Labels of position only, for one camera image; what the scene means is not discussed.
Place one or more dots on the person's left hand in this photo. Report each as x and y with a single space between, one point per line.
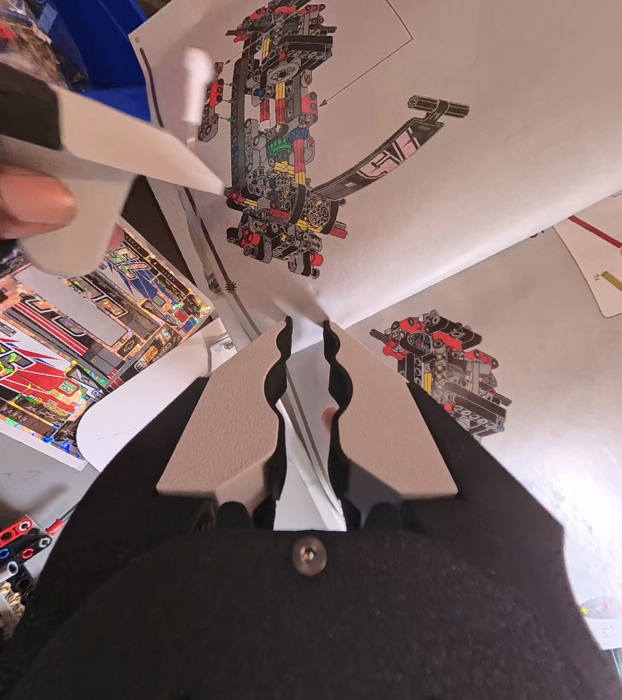
26 202

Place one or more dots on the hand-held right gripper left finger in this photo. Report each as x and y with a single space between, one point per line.
223 426

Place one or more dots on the blue plastic bin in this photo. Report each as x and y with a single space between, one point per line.
103 49

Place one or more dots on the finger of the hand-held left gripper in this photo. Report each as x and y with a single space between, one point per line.
135 147
97 219

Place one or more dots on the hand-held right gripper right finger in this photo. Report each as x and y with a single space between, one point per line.
393 432

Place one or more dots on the lego car chassis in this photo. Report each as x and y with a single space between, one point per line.
10 538

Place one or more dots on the holographic sticker sheet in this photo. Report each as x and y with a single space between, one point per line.
42 355

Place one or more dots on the lego instruction booklet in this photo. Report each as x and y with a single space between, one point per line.
480 164

